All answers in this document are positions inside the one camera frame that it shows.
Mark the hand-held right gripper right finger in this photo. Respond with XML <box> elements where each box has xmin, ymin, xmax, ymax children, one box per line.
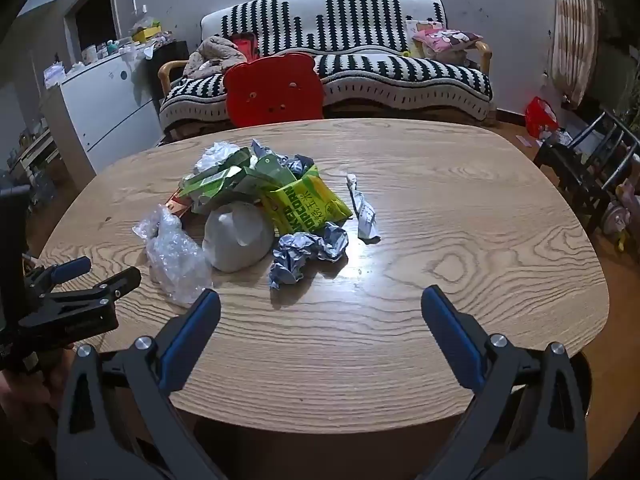
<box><xmin>421</xmin><ymin>285</ymin><xmax>588</xmax><ymax>480</ymax></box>

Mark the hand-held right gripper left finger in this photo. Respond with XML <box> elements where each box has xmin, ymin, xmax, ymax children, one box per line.
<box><xmin>56</xmin><ymin>288</ymin><xmax>236</xmax><ymax>480</ymax></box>

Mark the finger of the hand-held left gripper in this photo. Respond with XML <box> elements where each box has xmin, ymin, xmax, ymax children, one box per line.
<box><xmin>19</xmin><ymin>266</ymin><xmax>142</xmax><ymax>348</ymax></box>
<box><xmin>21</xmin><ymin>256</ymin><xmax>92</xmax><ymax>292</ymax></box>

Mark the clear plastic bag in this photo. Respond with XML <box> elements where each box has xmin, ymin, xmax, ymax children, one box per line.
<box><xmin>132</xmin><ymin>204</ymin><xmax>215</xmax><ymax>307</ymax></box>

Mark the orange packet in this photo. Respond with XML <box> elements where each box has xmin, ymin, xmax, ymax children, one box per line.
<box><xmin>165</xmin><ymin>190</ymin><xmax>193</xmax><ymax>221</ymax></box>

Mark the blue grey paper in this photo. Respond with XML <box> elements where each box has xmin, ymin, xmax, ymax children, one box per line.
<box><xmin>268</xmin><ymin>222</ymin><xmax>349</xmax><ymax>291</ymax></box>
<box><xmin>250</xmin><ymin>139</ymin><xmax>316</xmax><ymax>178</ymax></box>

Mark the black bin with gold rim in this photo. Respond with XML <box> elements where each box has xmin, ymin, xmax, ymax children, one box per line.
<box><xmin>567</xmin><ymin>352</ymin><xmax>594</xmax><ymax>418</ymax></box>

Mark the green plastic snack bag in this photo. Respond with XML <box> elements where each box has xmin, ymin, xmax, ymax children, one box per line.
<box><xmin>179</xmin><ymin>160</ymin><xmax>261</xmax><ymax>213</ymax></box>

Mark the white wrapper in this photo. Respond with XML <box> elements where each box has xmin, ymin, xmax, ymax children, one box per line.
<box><xmin>346</xmin><ymin>173</ymin><xmax>381</xmax><ymax>241</ymax></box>

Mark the white tissue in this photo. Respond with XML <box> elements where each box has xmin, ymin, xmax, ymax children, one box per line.
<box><xmin>194</xmin><ymin>141</ymin><xmax>242</xmax><ymax>173</ymax></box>

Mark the yellow green snack bag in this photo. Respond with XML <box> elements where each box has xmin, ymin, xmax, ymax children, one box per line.
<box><xmin>260</xmin><ymin>164</ymin><xmax>354</xmax><ymax>236</ymax></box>

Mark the torn green carton piece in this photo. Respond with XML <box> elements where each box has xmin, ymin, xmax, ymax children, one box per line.
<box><xmin>247</xmin><ymin>152</ymin><xmax>301</xmax><ymax>193</ymax></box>

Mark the person's left hand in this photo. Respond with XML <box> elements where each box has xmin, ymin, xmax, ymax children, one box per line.
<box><xmin>0</xmin><ymin>347</ymin><xmax>76</xmax><ymax>441</ymax></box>

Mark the white low shelf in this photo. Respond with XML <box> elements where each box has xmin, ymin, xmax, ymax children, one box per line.
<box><xmin>7</xmin><ymin>125</ymin><xmax>61</xmax><ymax>186</ymax></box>

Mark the white cabinet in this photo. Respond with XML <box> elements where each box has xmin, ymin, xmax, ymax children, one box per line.
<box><xmin>40</xmin><ymin>52</ymin><xmax>163</xmax><ymax>173</ymax></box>

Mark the pink tricycle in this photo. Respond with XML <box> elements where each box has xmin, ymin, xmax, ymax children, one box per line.
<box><xmin>600</xmin><ymin>182</ymin><xmax>640</xmax><ymax>241</ymax></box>

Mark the black wooden chair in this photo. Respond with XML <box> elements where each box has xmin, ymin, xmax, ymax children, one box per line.
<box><xmin>532</xmin><ymin>109</ymin><xmax>640</xmax><ymax>236</ymax></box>

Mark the row of small bottles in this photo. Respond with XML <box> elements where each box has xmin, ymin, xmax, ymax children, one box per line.
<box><xmin>80</xmin><ymin>37</ymin><xmax>131</xmax><ymax>66</ymax></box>

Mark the black side table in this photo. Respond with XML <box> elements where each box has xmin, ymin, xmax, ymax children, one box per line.
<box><xmin>145</xmin><ymin>40</ymin><xmax>190</xmax><ymax>106</ymax></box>

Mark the red bag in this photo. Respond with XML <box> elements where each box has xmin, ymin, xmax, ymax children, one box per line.
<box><xmin>525</xmin><ymin>96</ymin><xmax>560</xmax><ymax>138</ymax></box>

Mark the dark doorway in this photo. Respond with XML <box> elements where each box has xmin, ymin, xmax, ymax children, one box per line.
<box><xmin>64</xmin><ymin>0</ymin><xmax>118</xmax><ymax>66</ymax></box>

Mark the beige clothing pile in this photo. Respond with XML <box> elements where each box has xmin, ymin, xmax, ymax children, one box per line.
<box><xmin>182</xmin><ymin>35</ymin><xmax>248</xmax><ymax>81</ymax></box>

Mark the red plastic chair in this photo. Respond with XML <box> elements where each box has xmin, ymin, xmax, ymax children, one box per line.
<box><xmin>223</xmin><ymin>51</ymin><xmax>325</xmax><ymax>128</ymax></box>

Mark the black white striped sofa cover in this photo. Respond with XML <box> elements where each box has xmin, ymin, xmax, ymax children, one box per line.
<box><xmin>160</xmin><ymin>0</ymin><xmax>493</xmax><ymax>133</ymax></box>

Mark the red cloth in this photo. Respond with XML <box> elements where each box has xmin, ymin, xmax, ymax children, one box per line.
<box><xmin>231</xmin><ymin>32</ymin><xmax>258</xmax><ymax>61</ymax></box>

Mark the beige plush toy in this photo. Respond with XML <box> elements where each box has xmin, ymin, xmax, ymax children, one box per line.
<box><xmin>422</xmin><ymin>42</ymin><xmax>473</xmax><ymax>66</ymax></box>

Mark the pink cushion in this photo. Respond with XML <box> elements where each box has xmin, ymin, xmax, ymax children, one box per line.
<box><xmin>412</xmin><ymin>27</ymin><xmax>483</xmax><ymax>53</ymax></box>

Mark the yellow picture book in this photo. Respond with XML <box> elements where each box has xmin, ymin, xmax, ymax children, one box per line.
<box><xmin>402</xmin><ymin>20</ymin><xmax>446</xmax><ymax>58</ymax></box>

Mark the striped beige curtain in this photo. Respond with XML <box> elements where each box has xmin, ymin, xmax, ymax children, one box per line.
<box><xmin>550</xmin><ymin>0</ymin><xmax>598</xmax><ymax>108</ymax></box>

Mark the wooden frame sofa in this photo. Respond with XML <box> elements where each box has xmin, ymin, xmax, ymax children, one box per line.
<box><xmin>157</xmin><ymin>0</ymin><xmax>496</xmax><ymax>143</ymax></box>

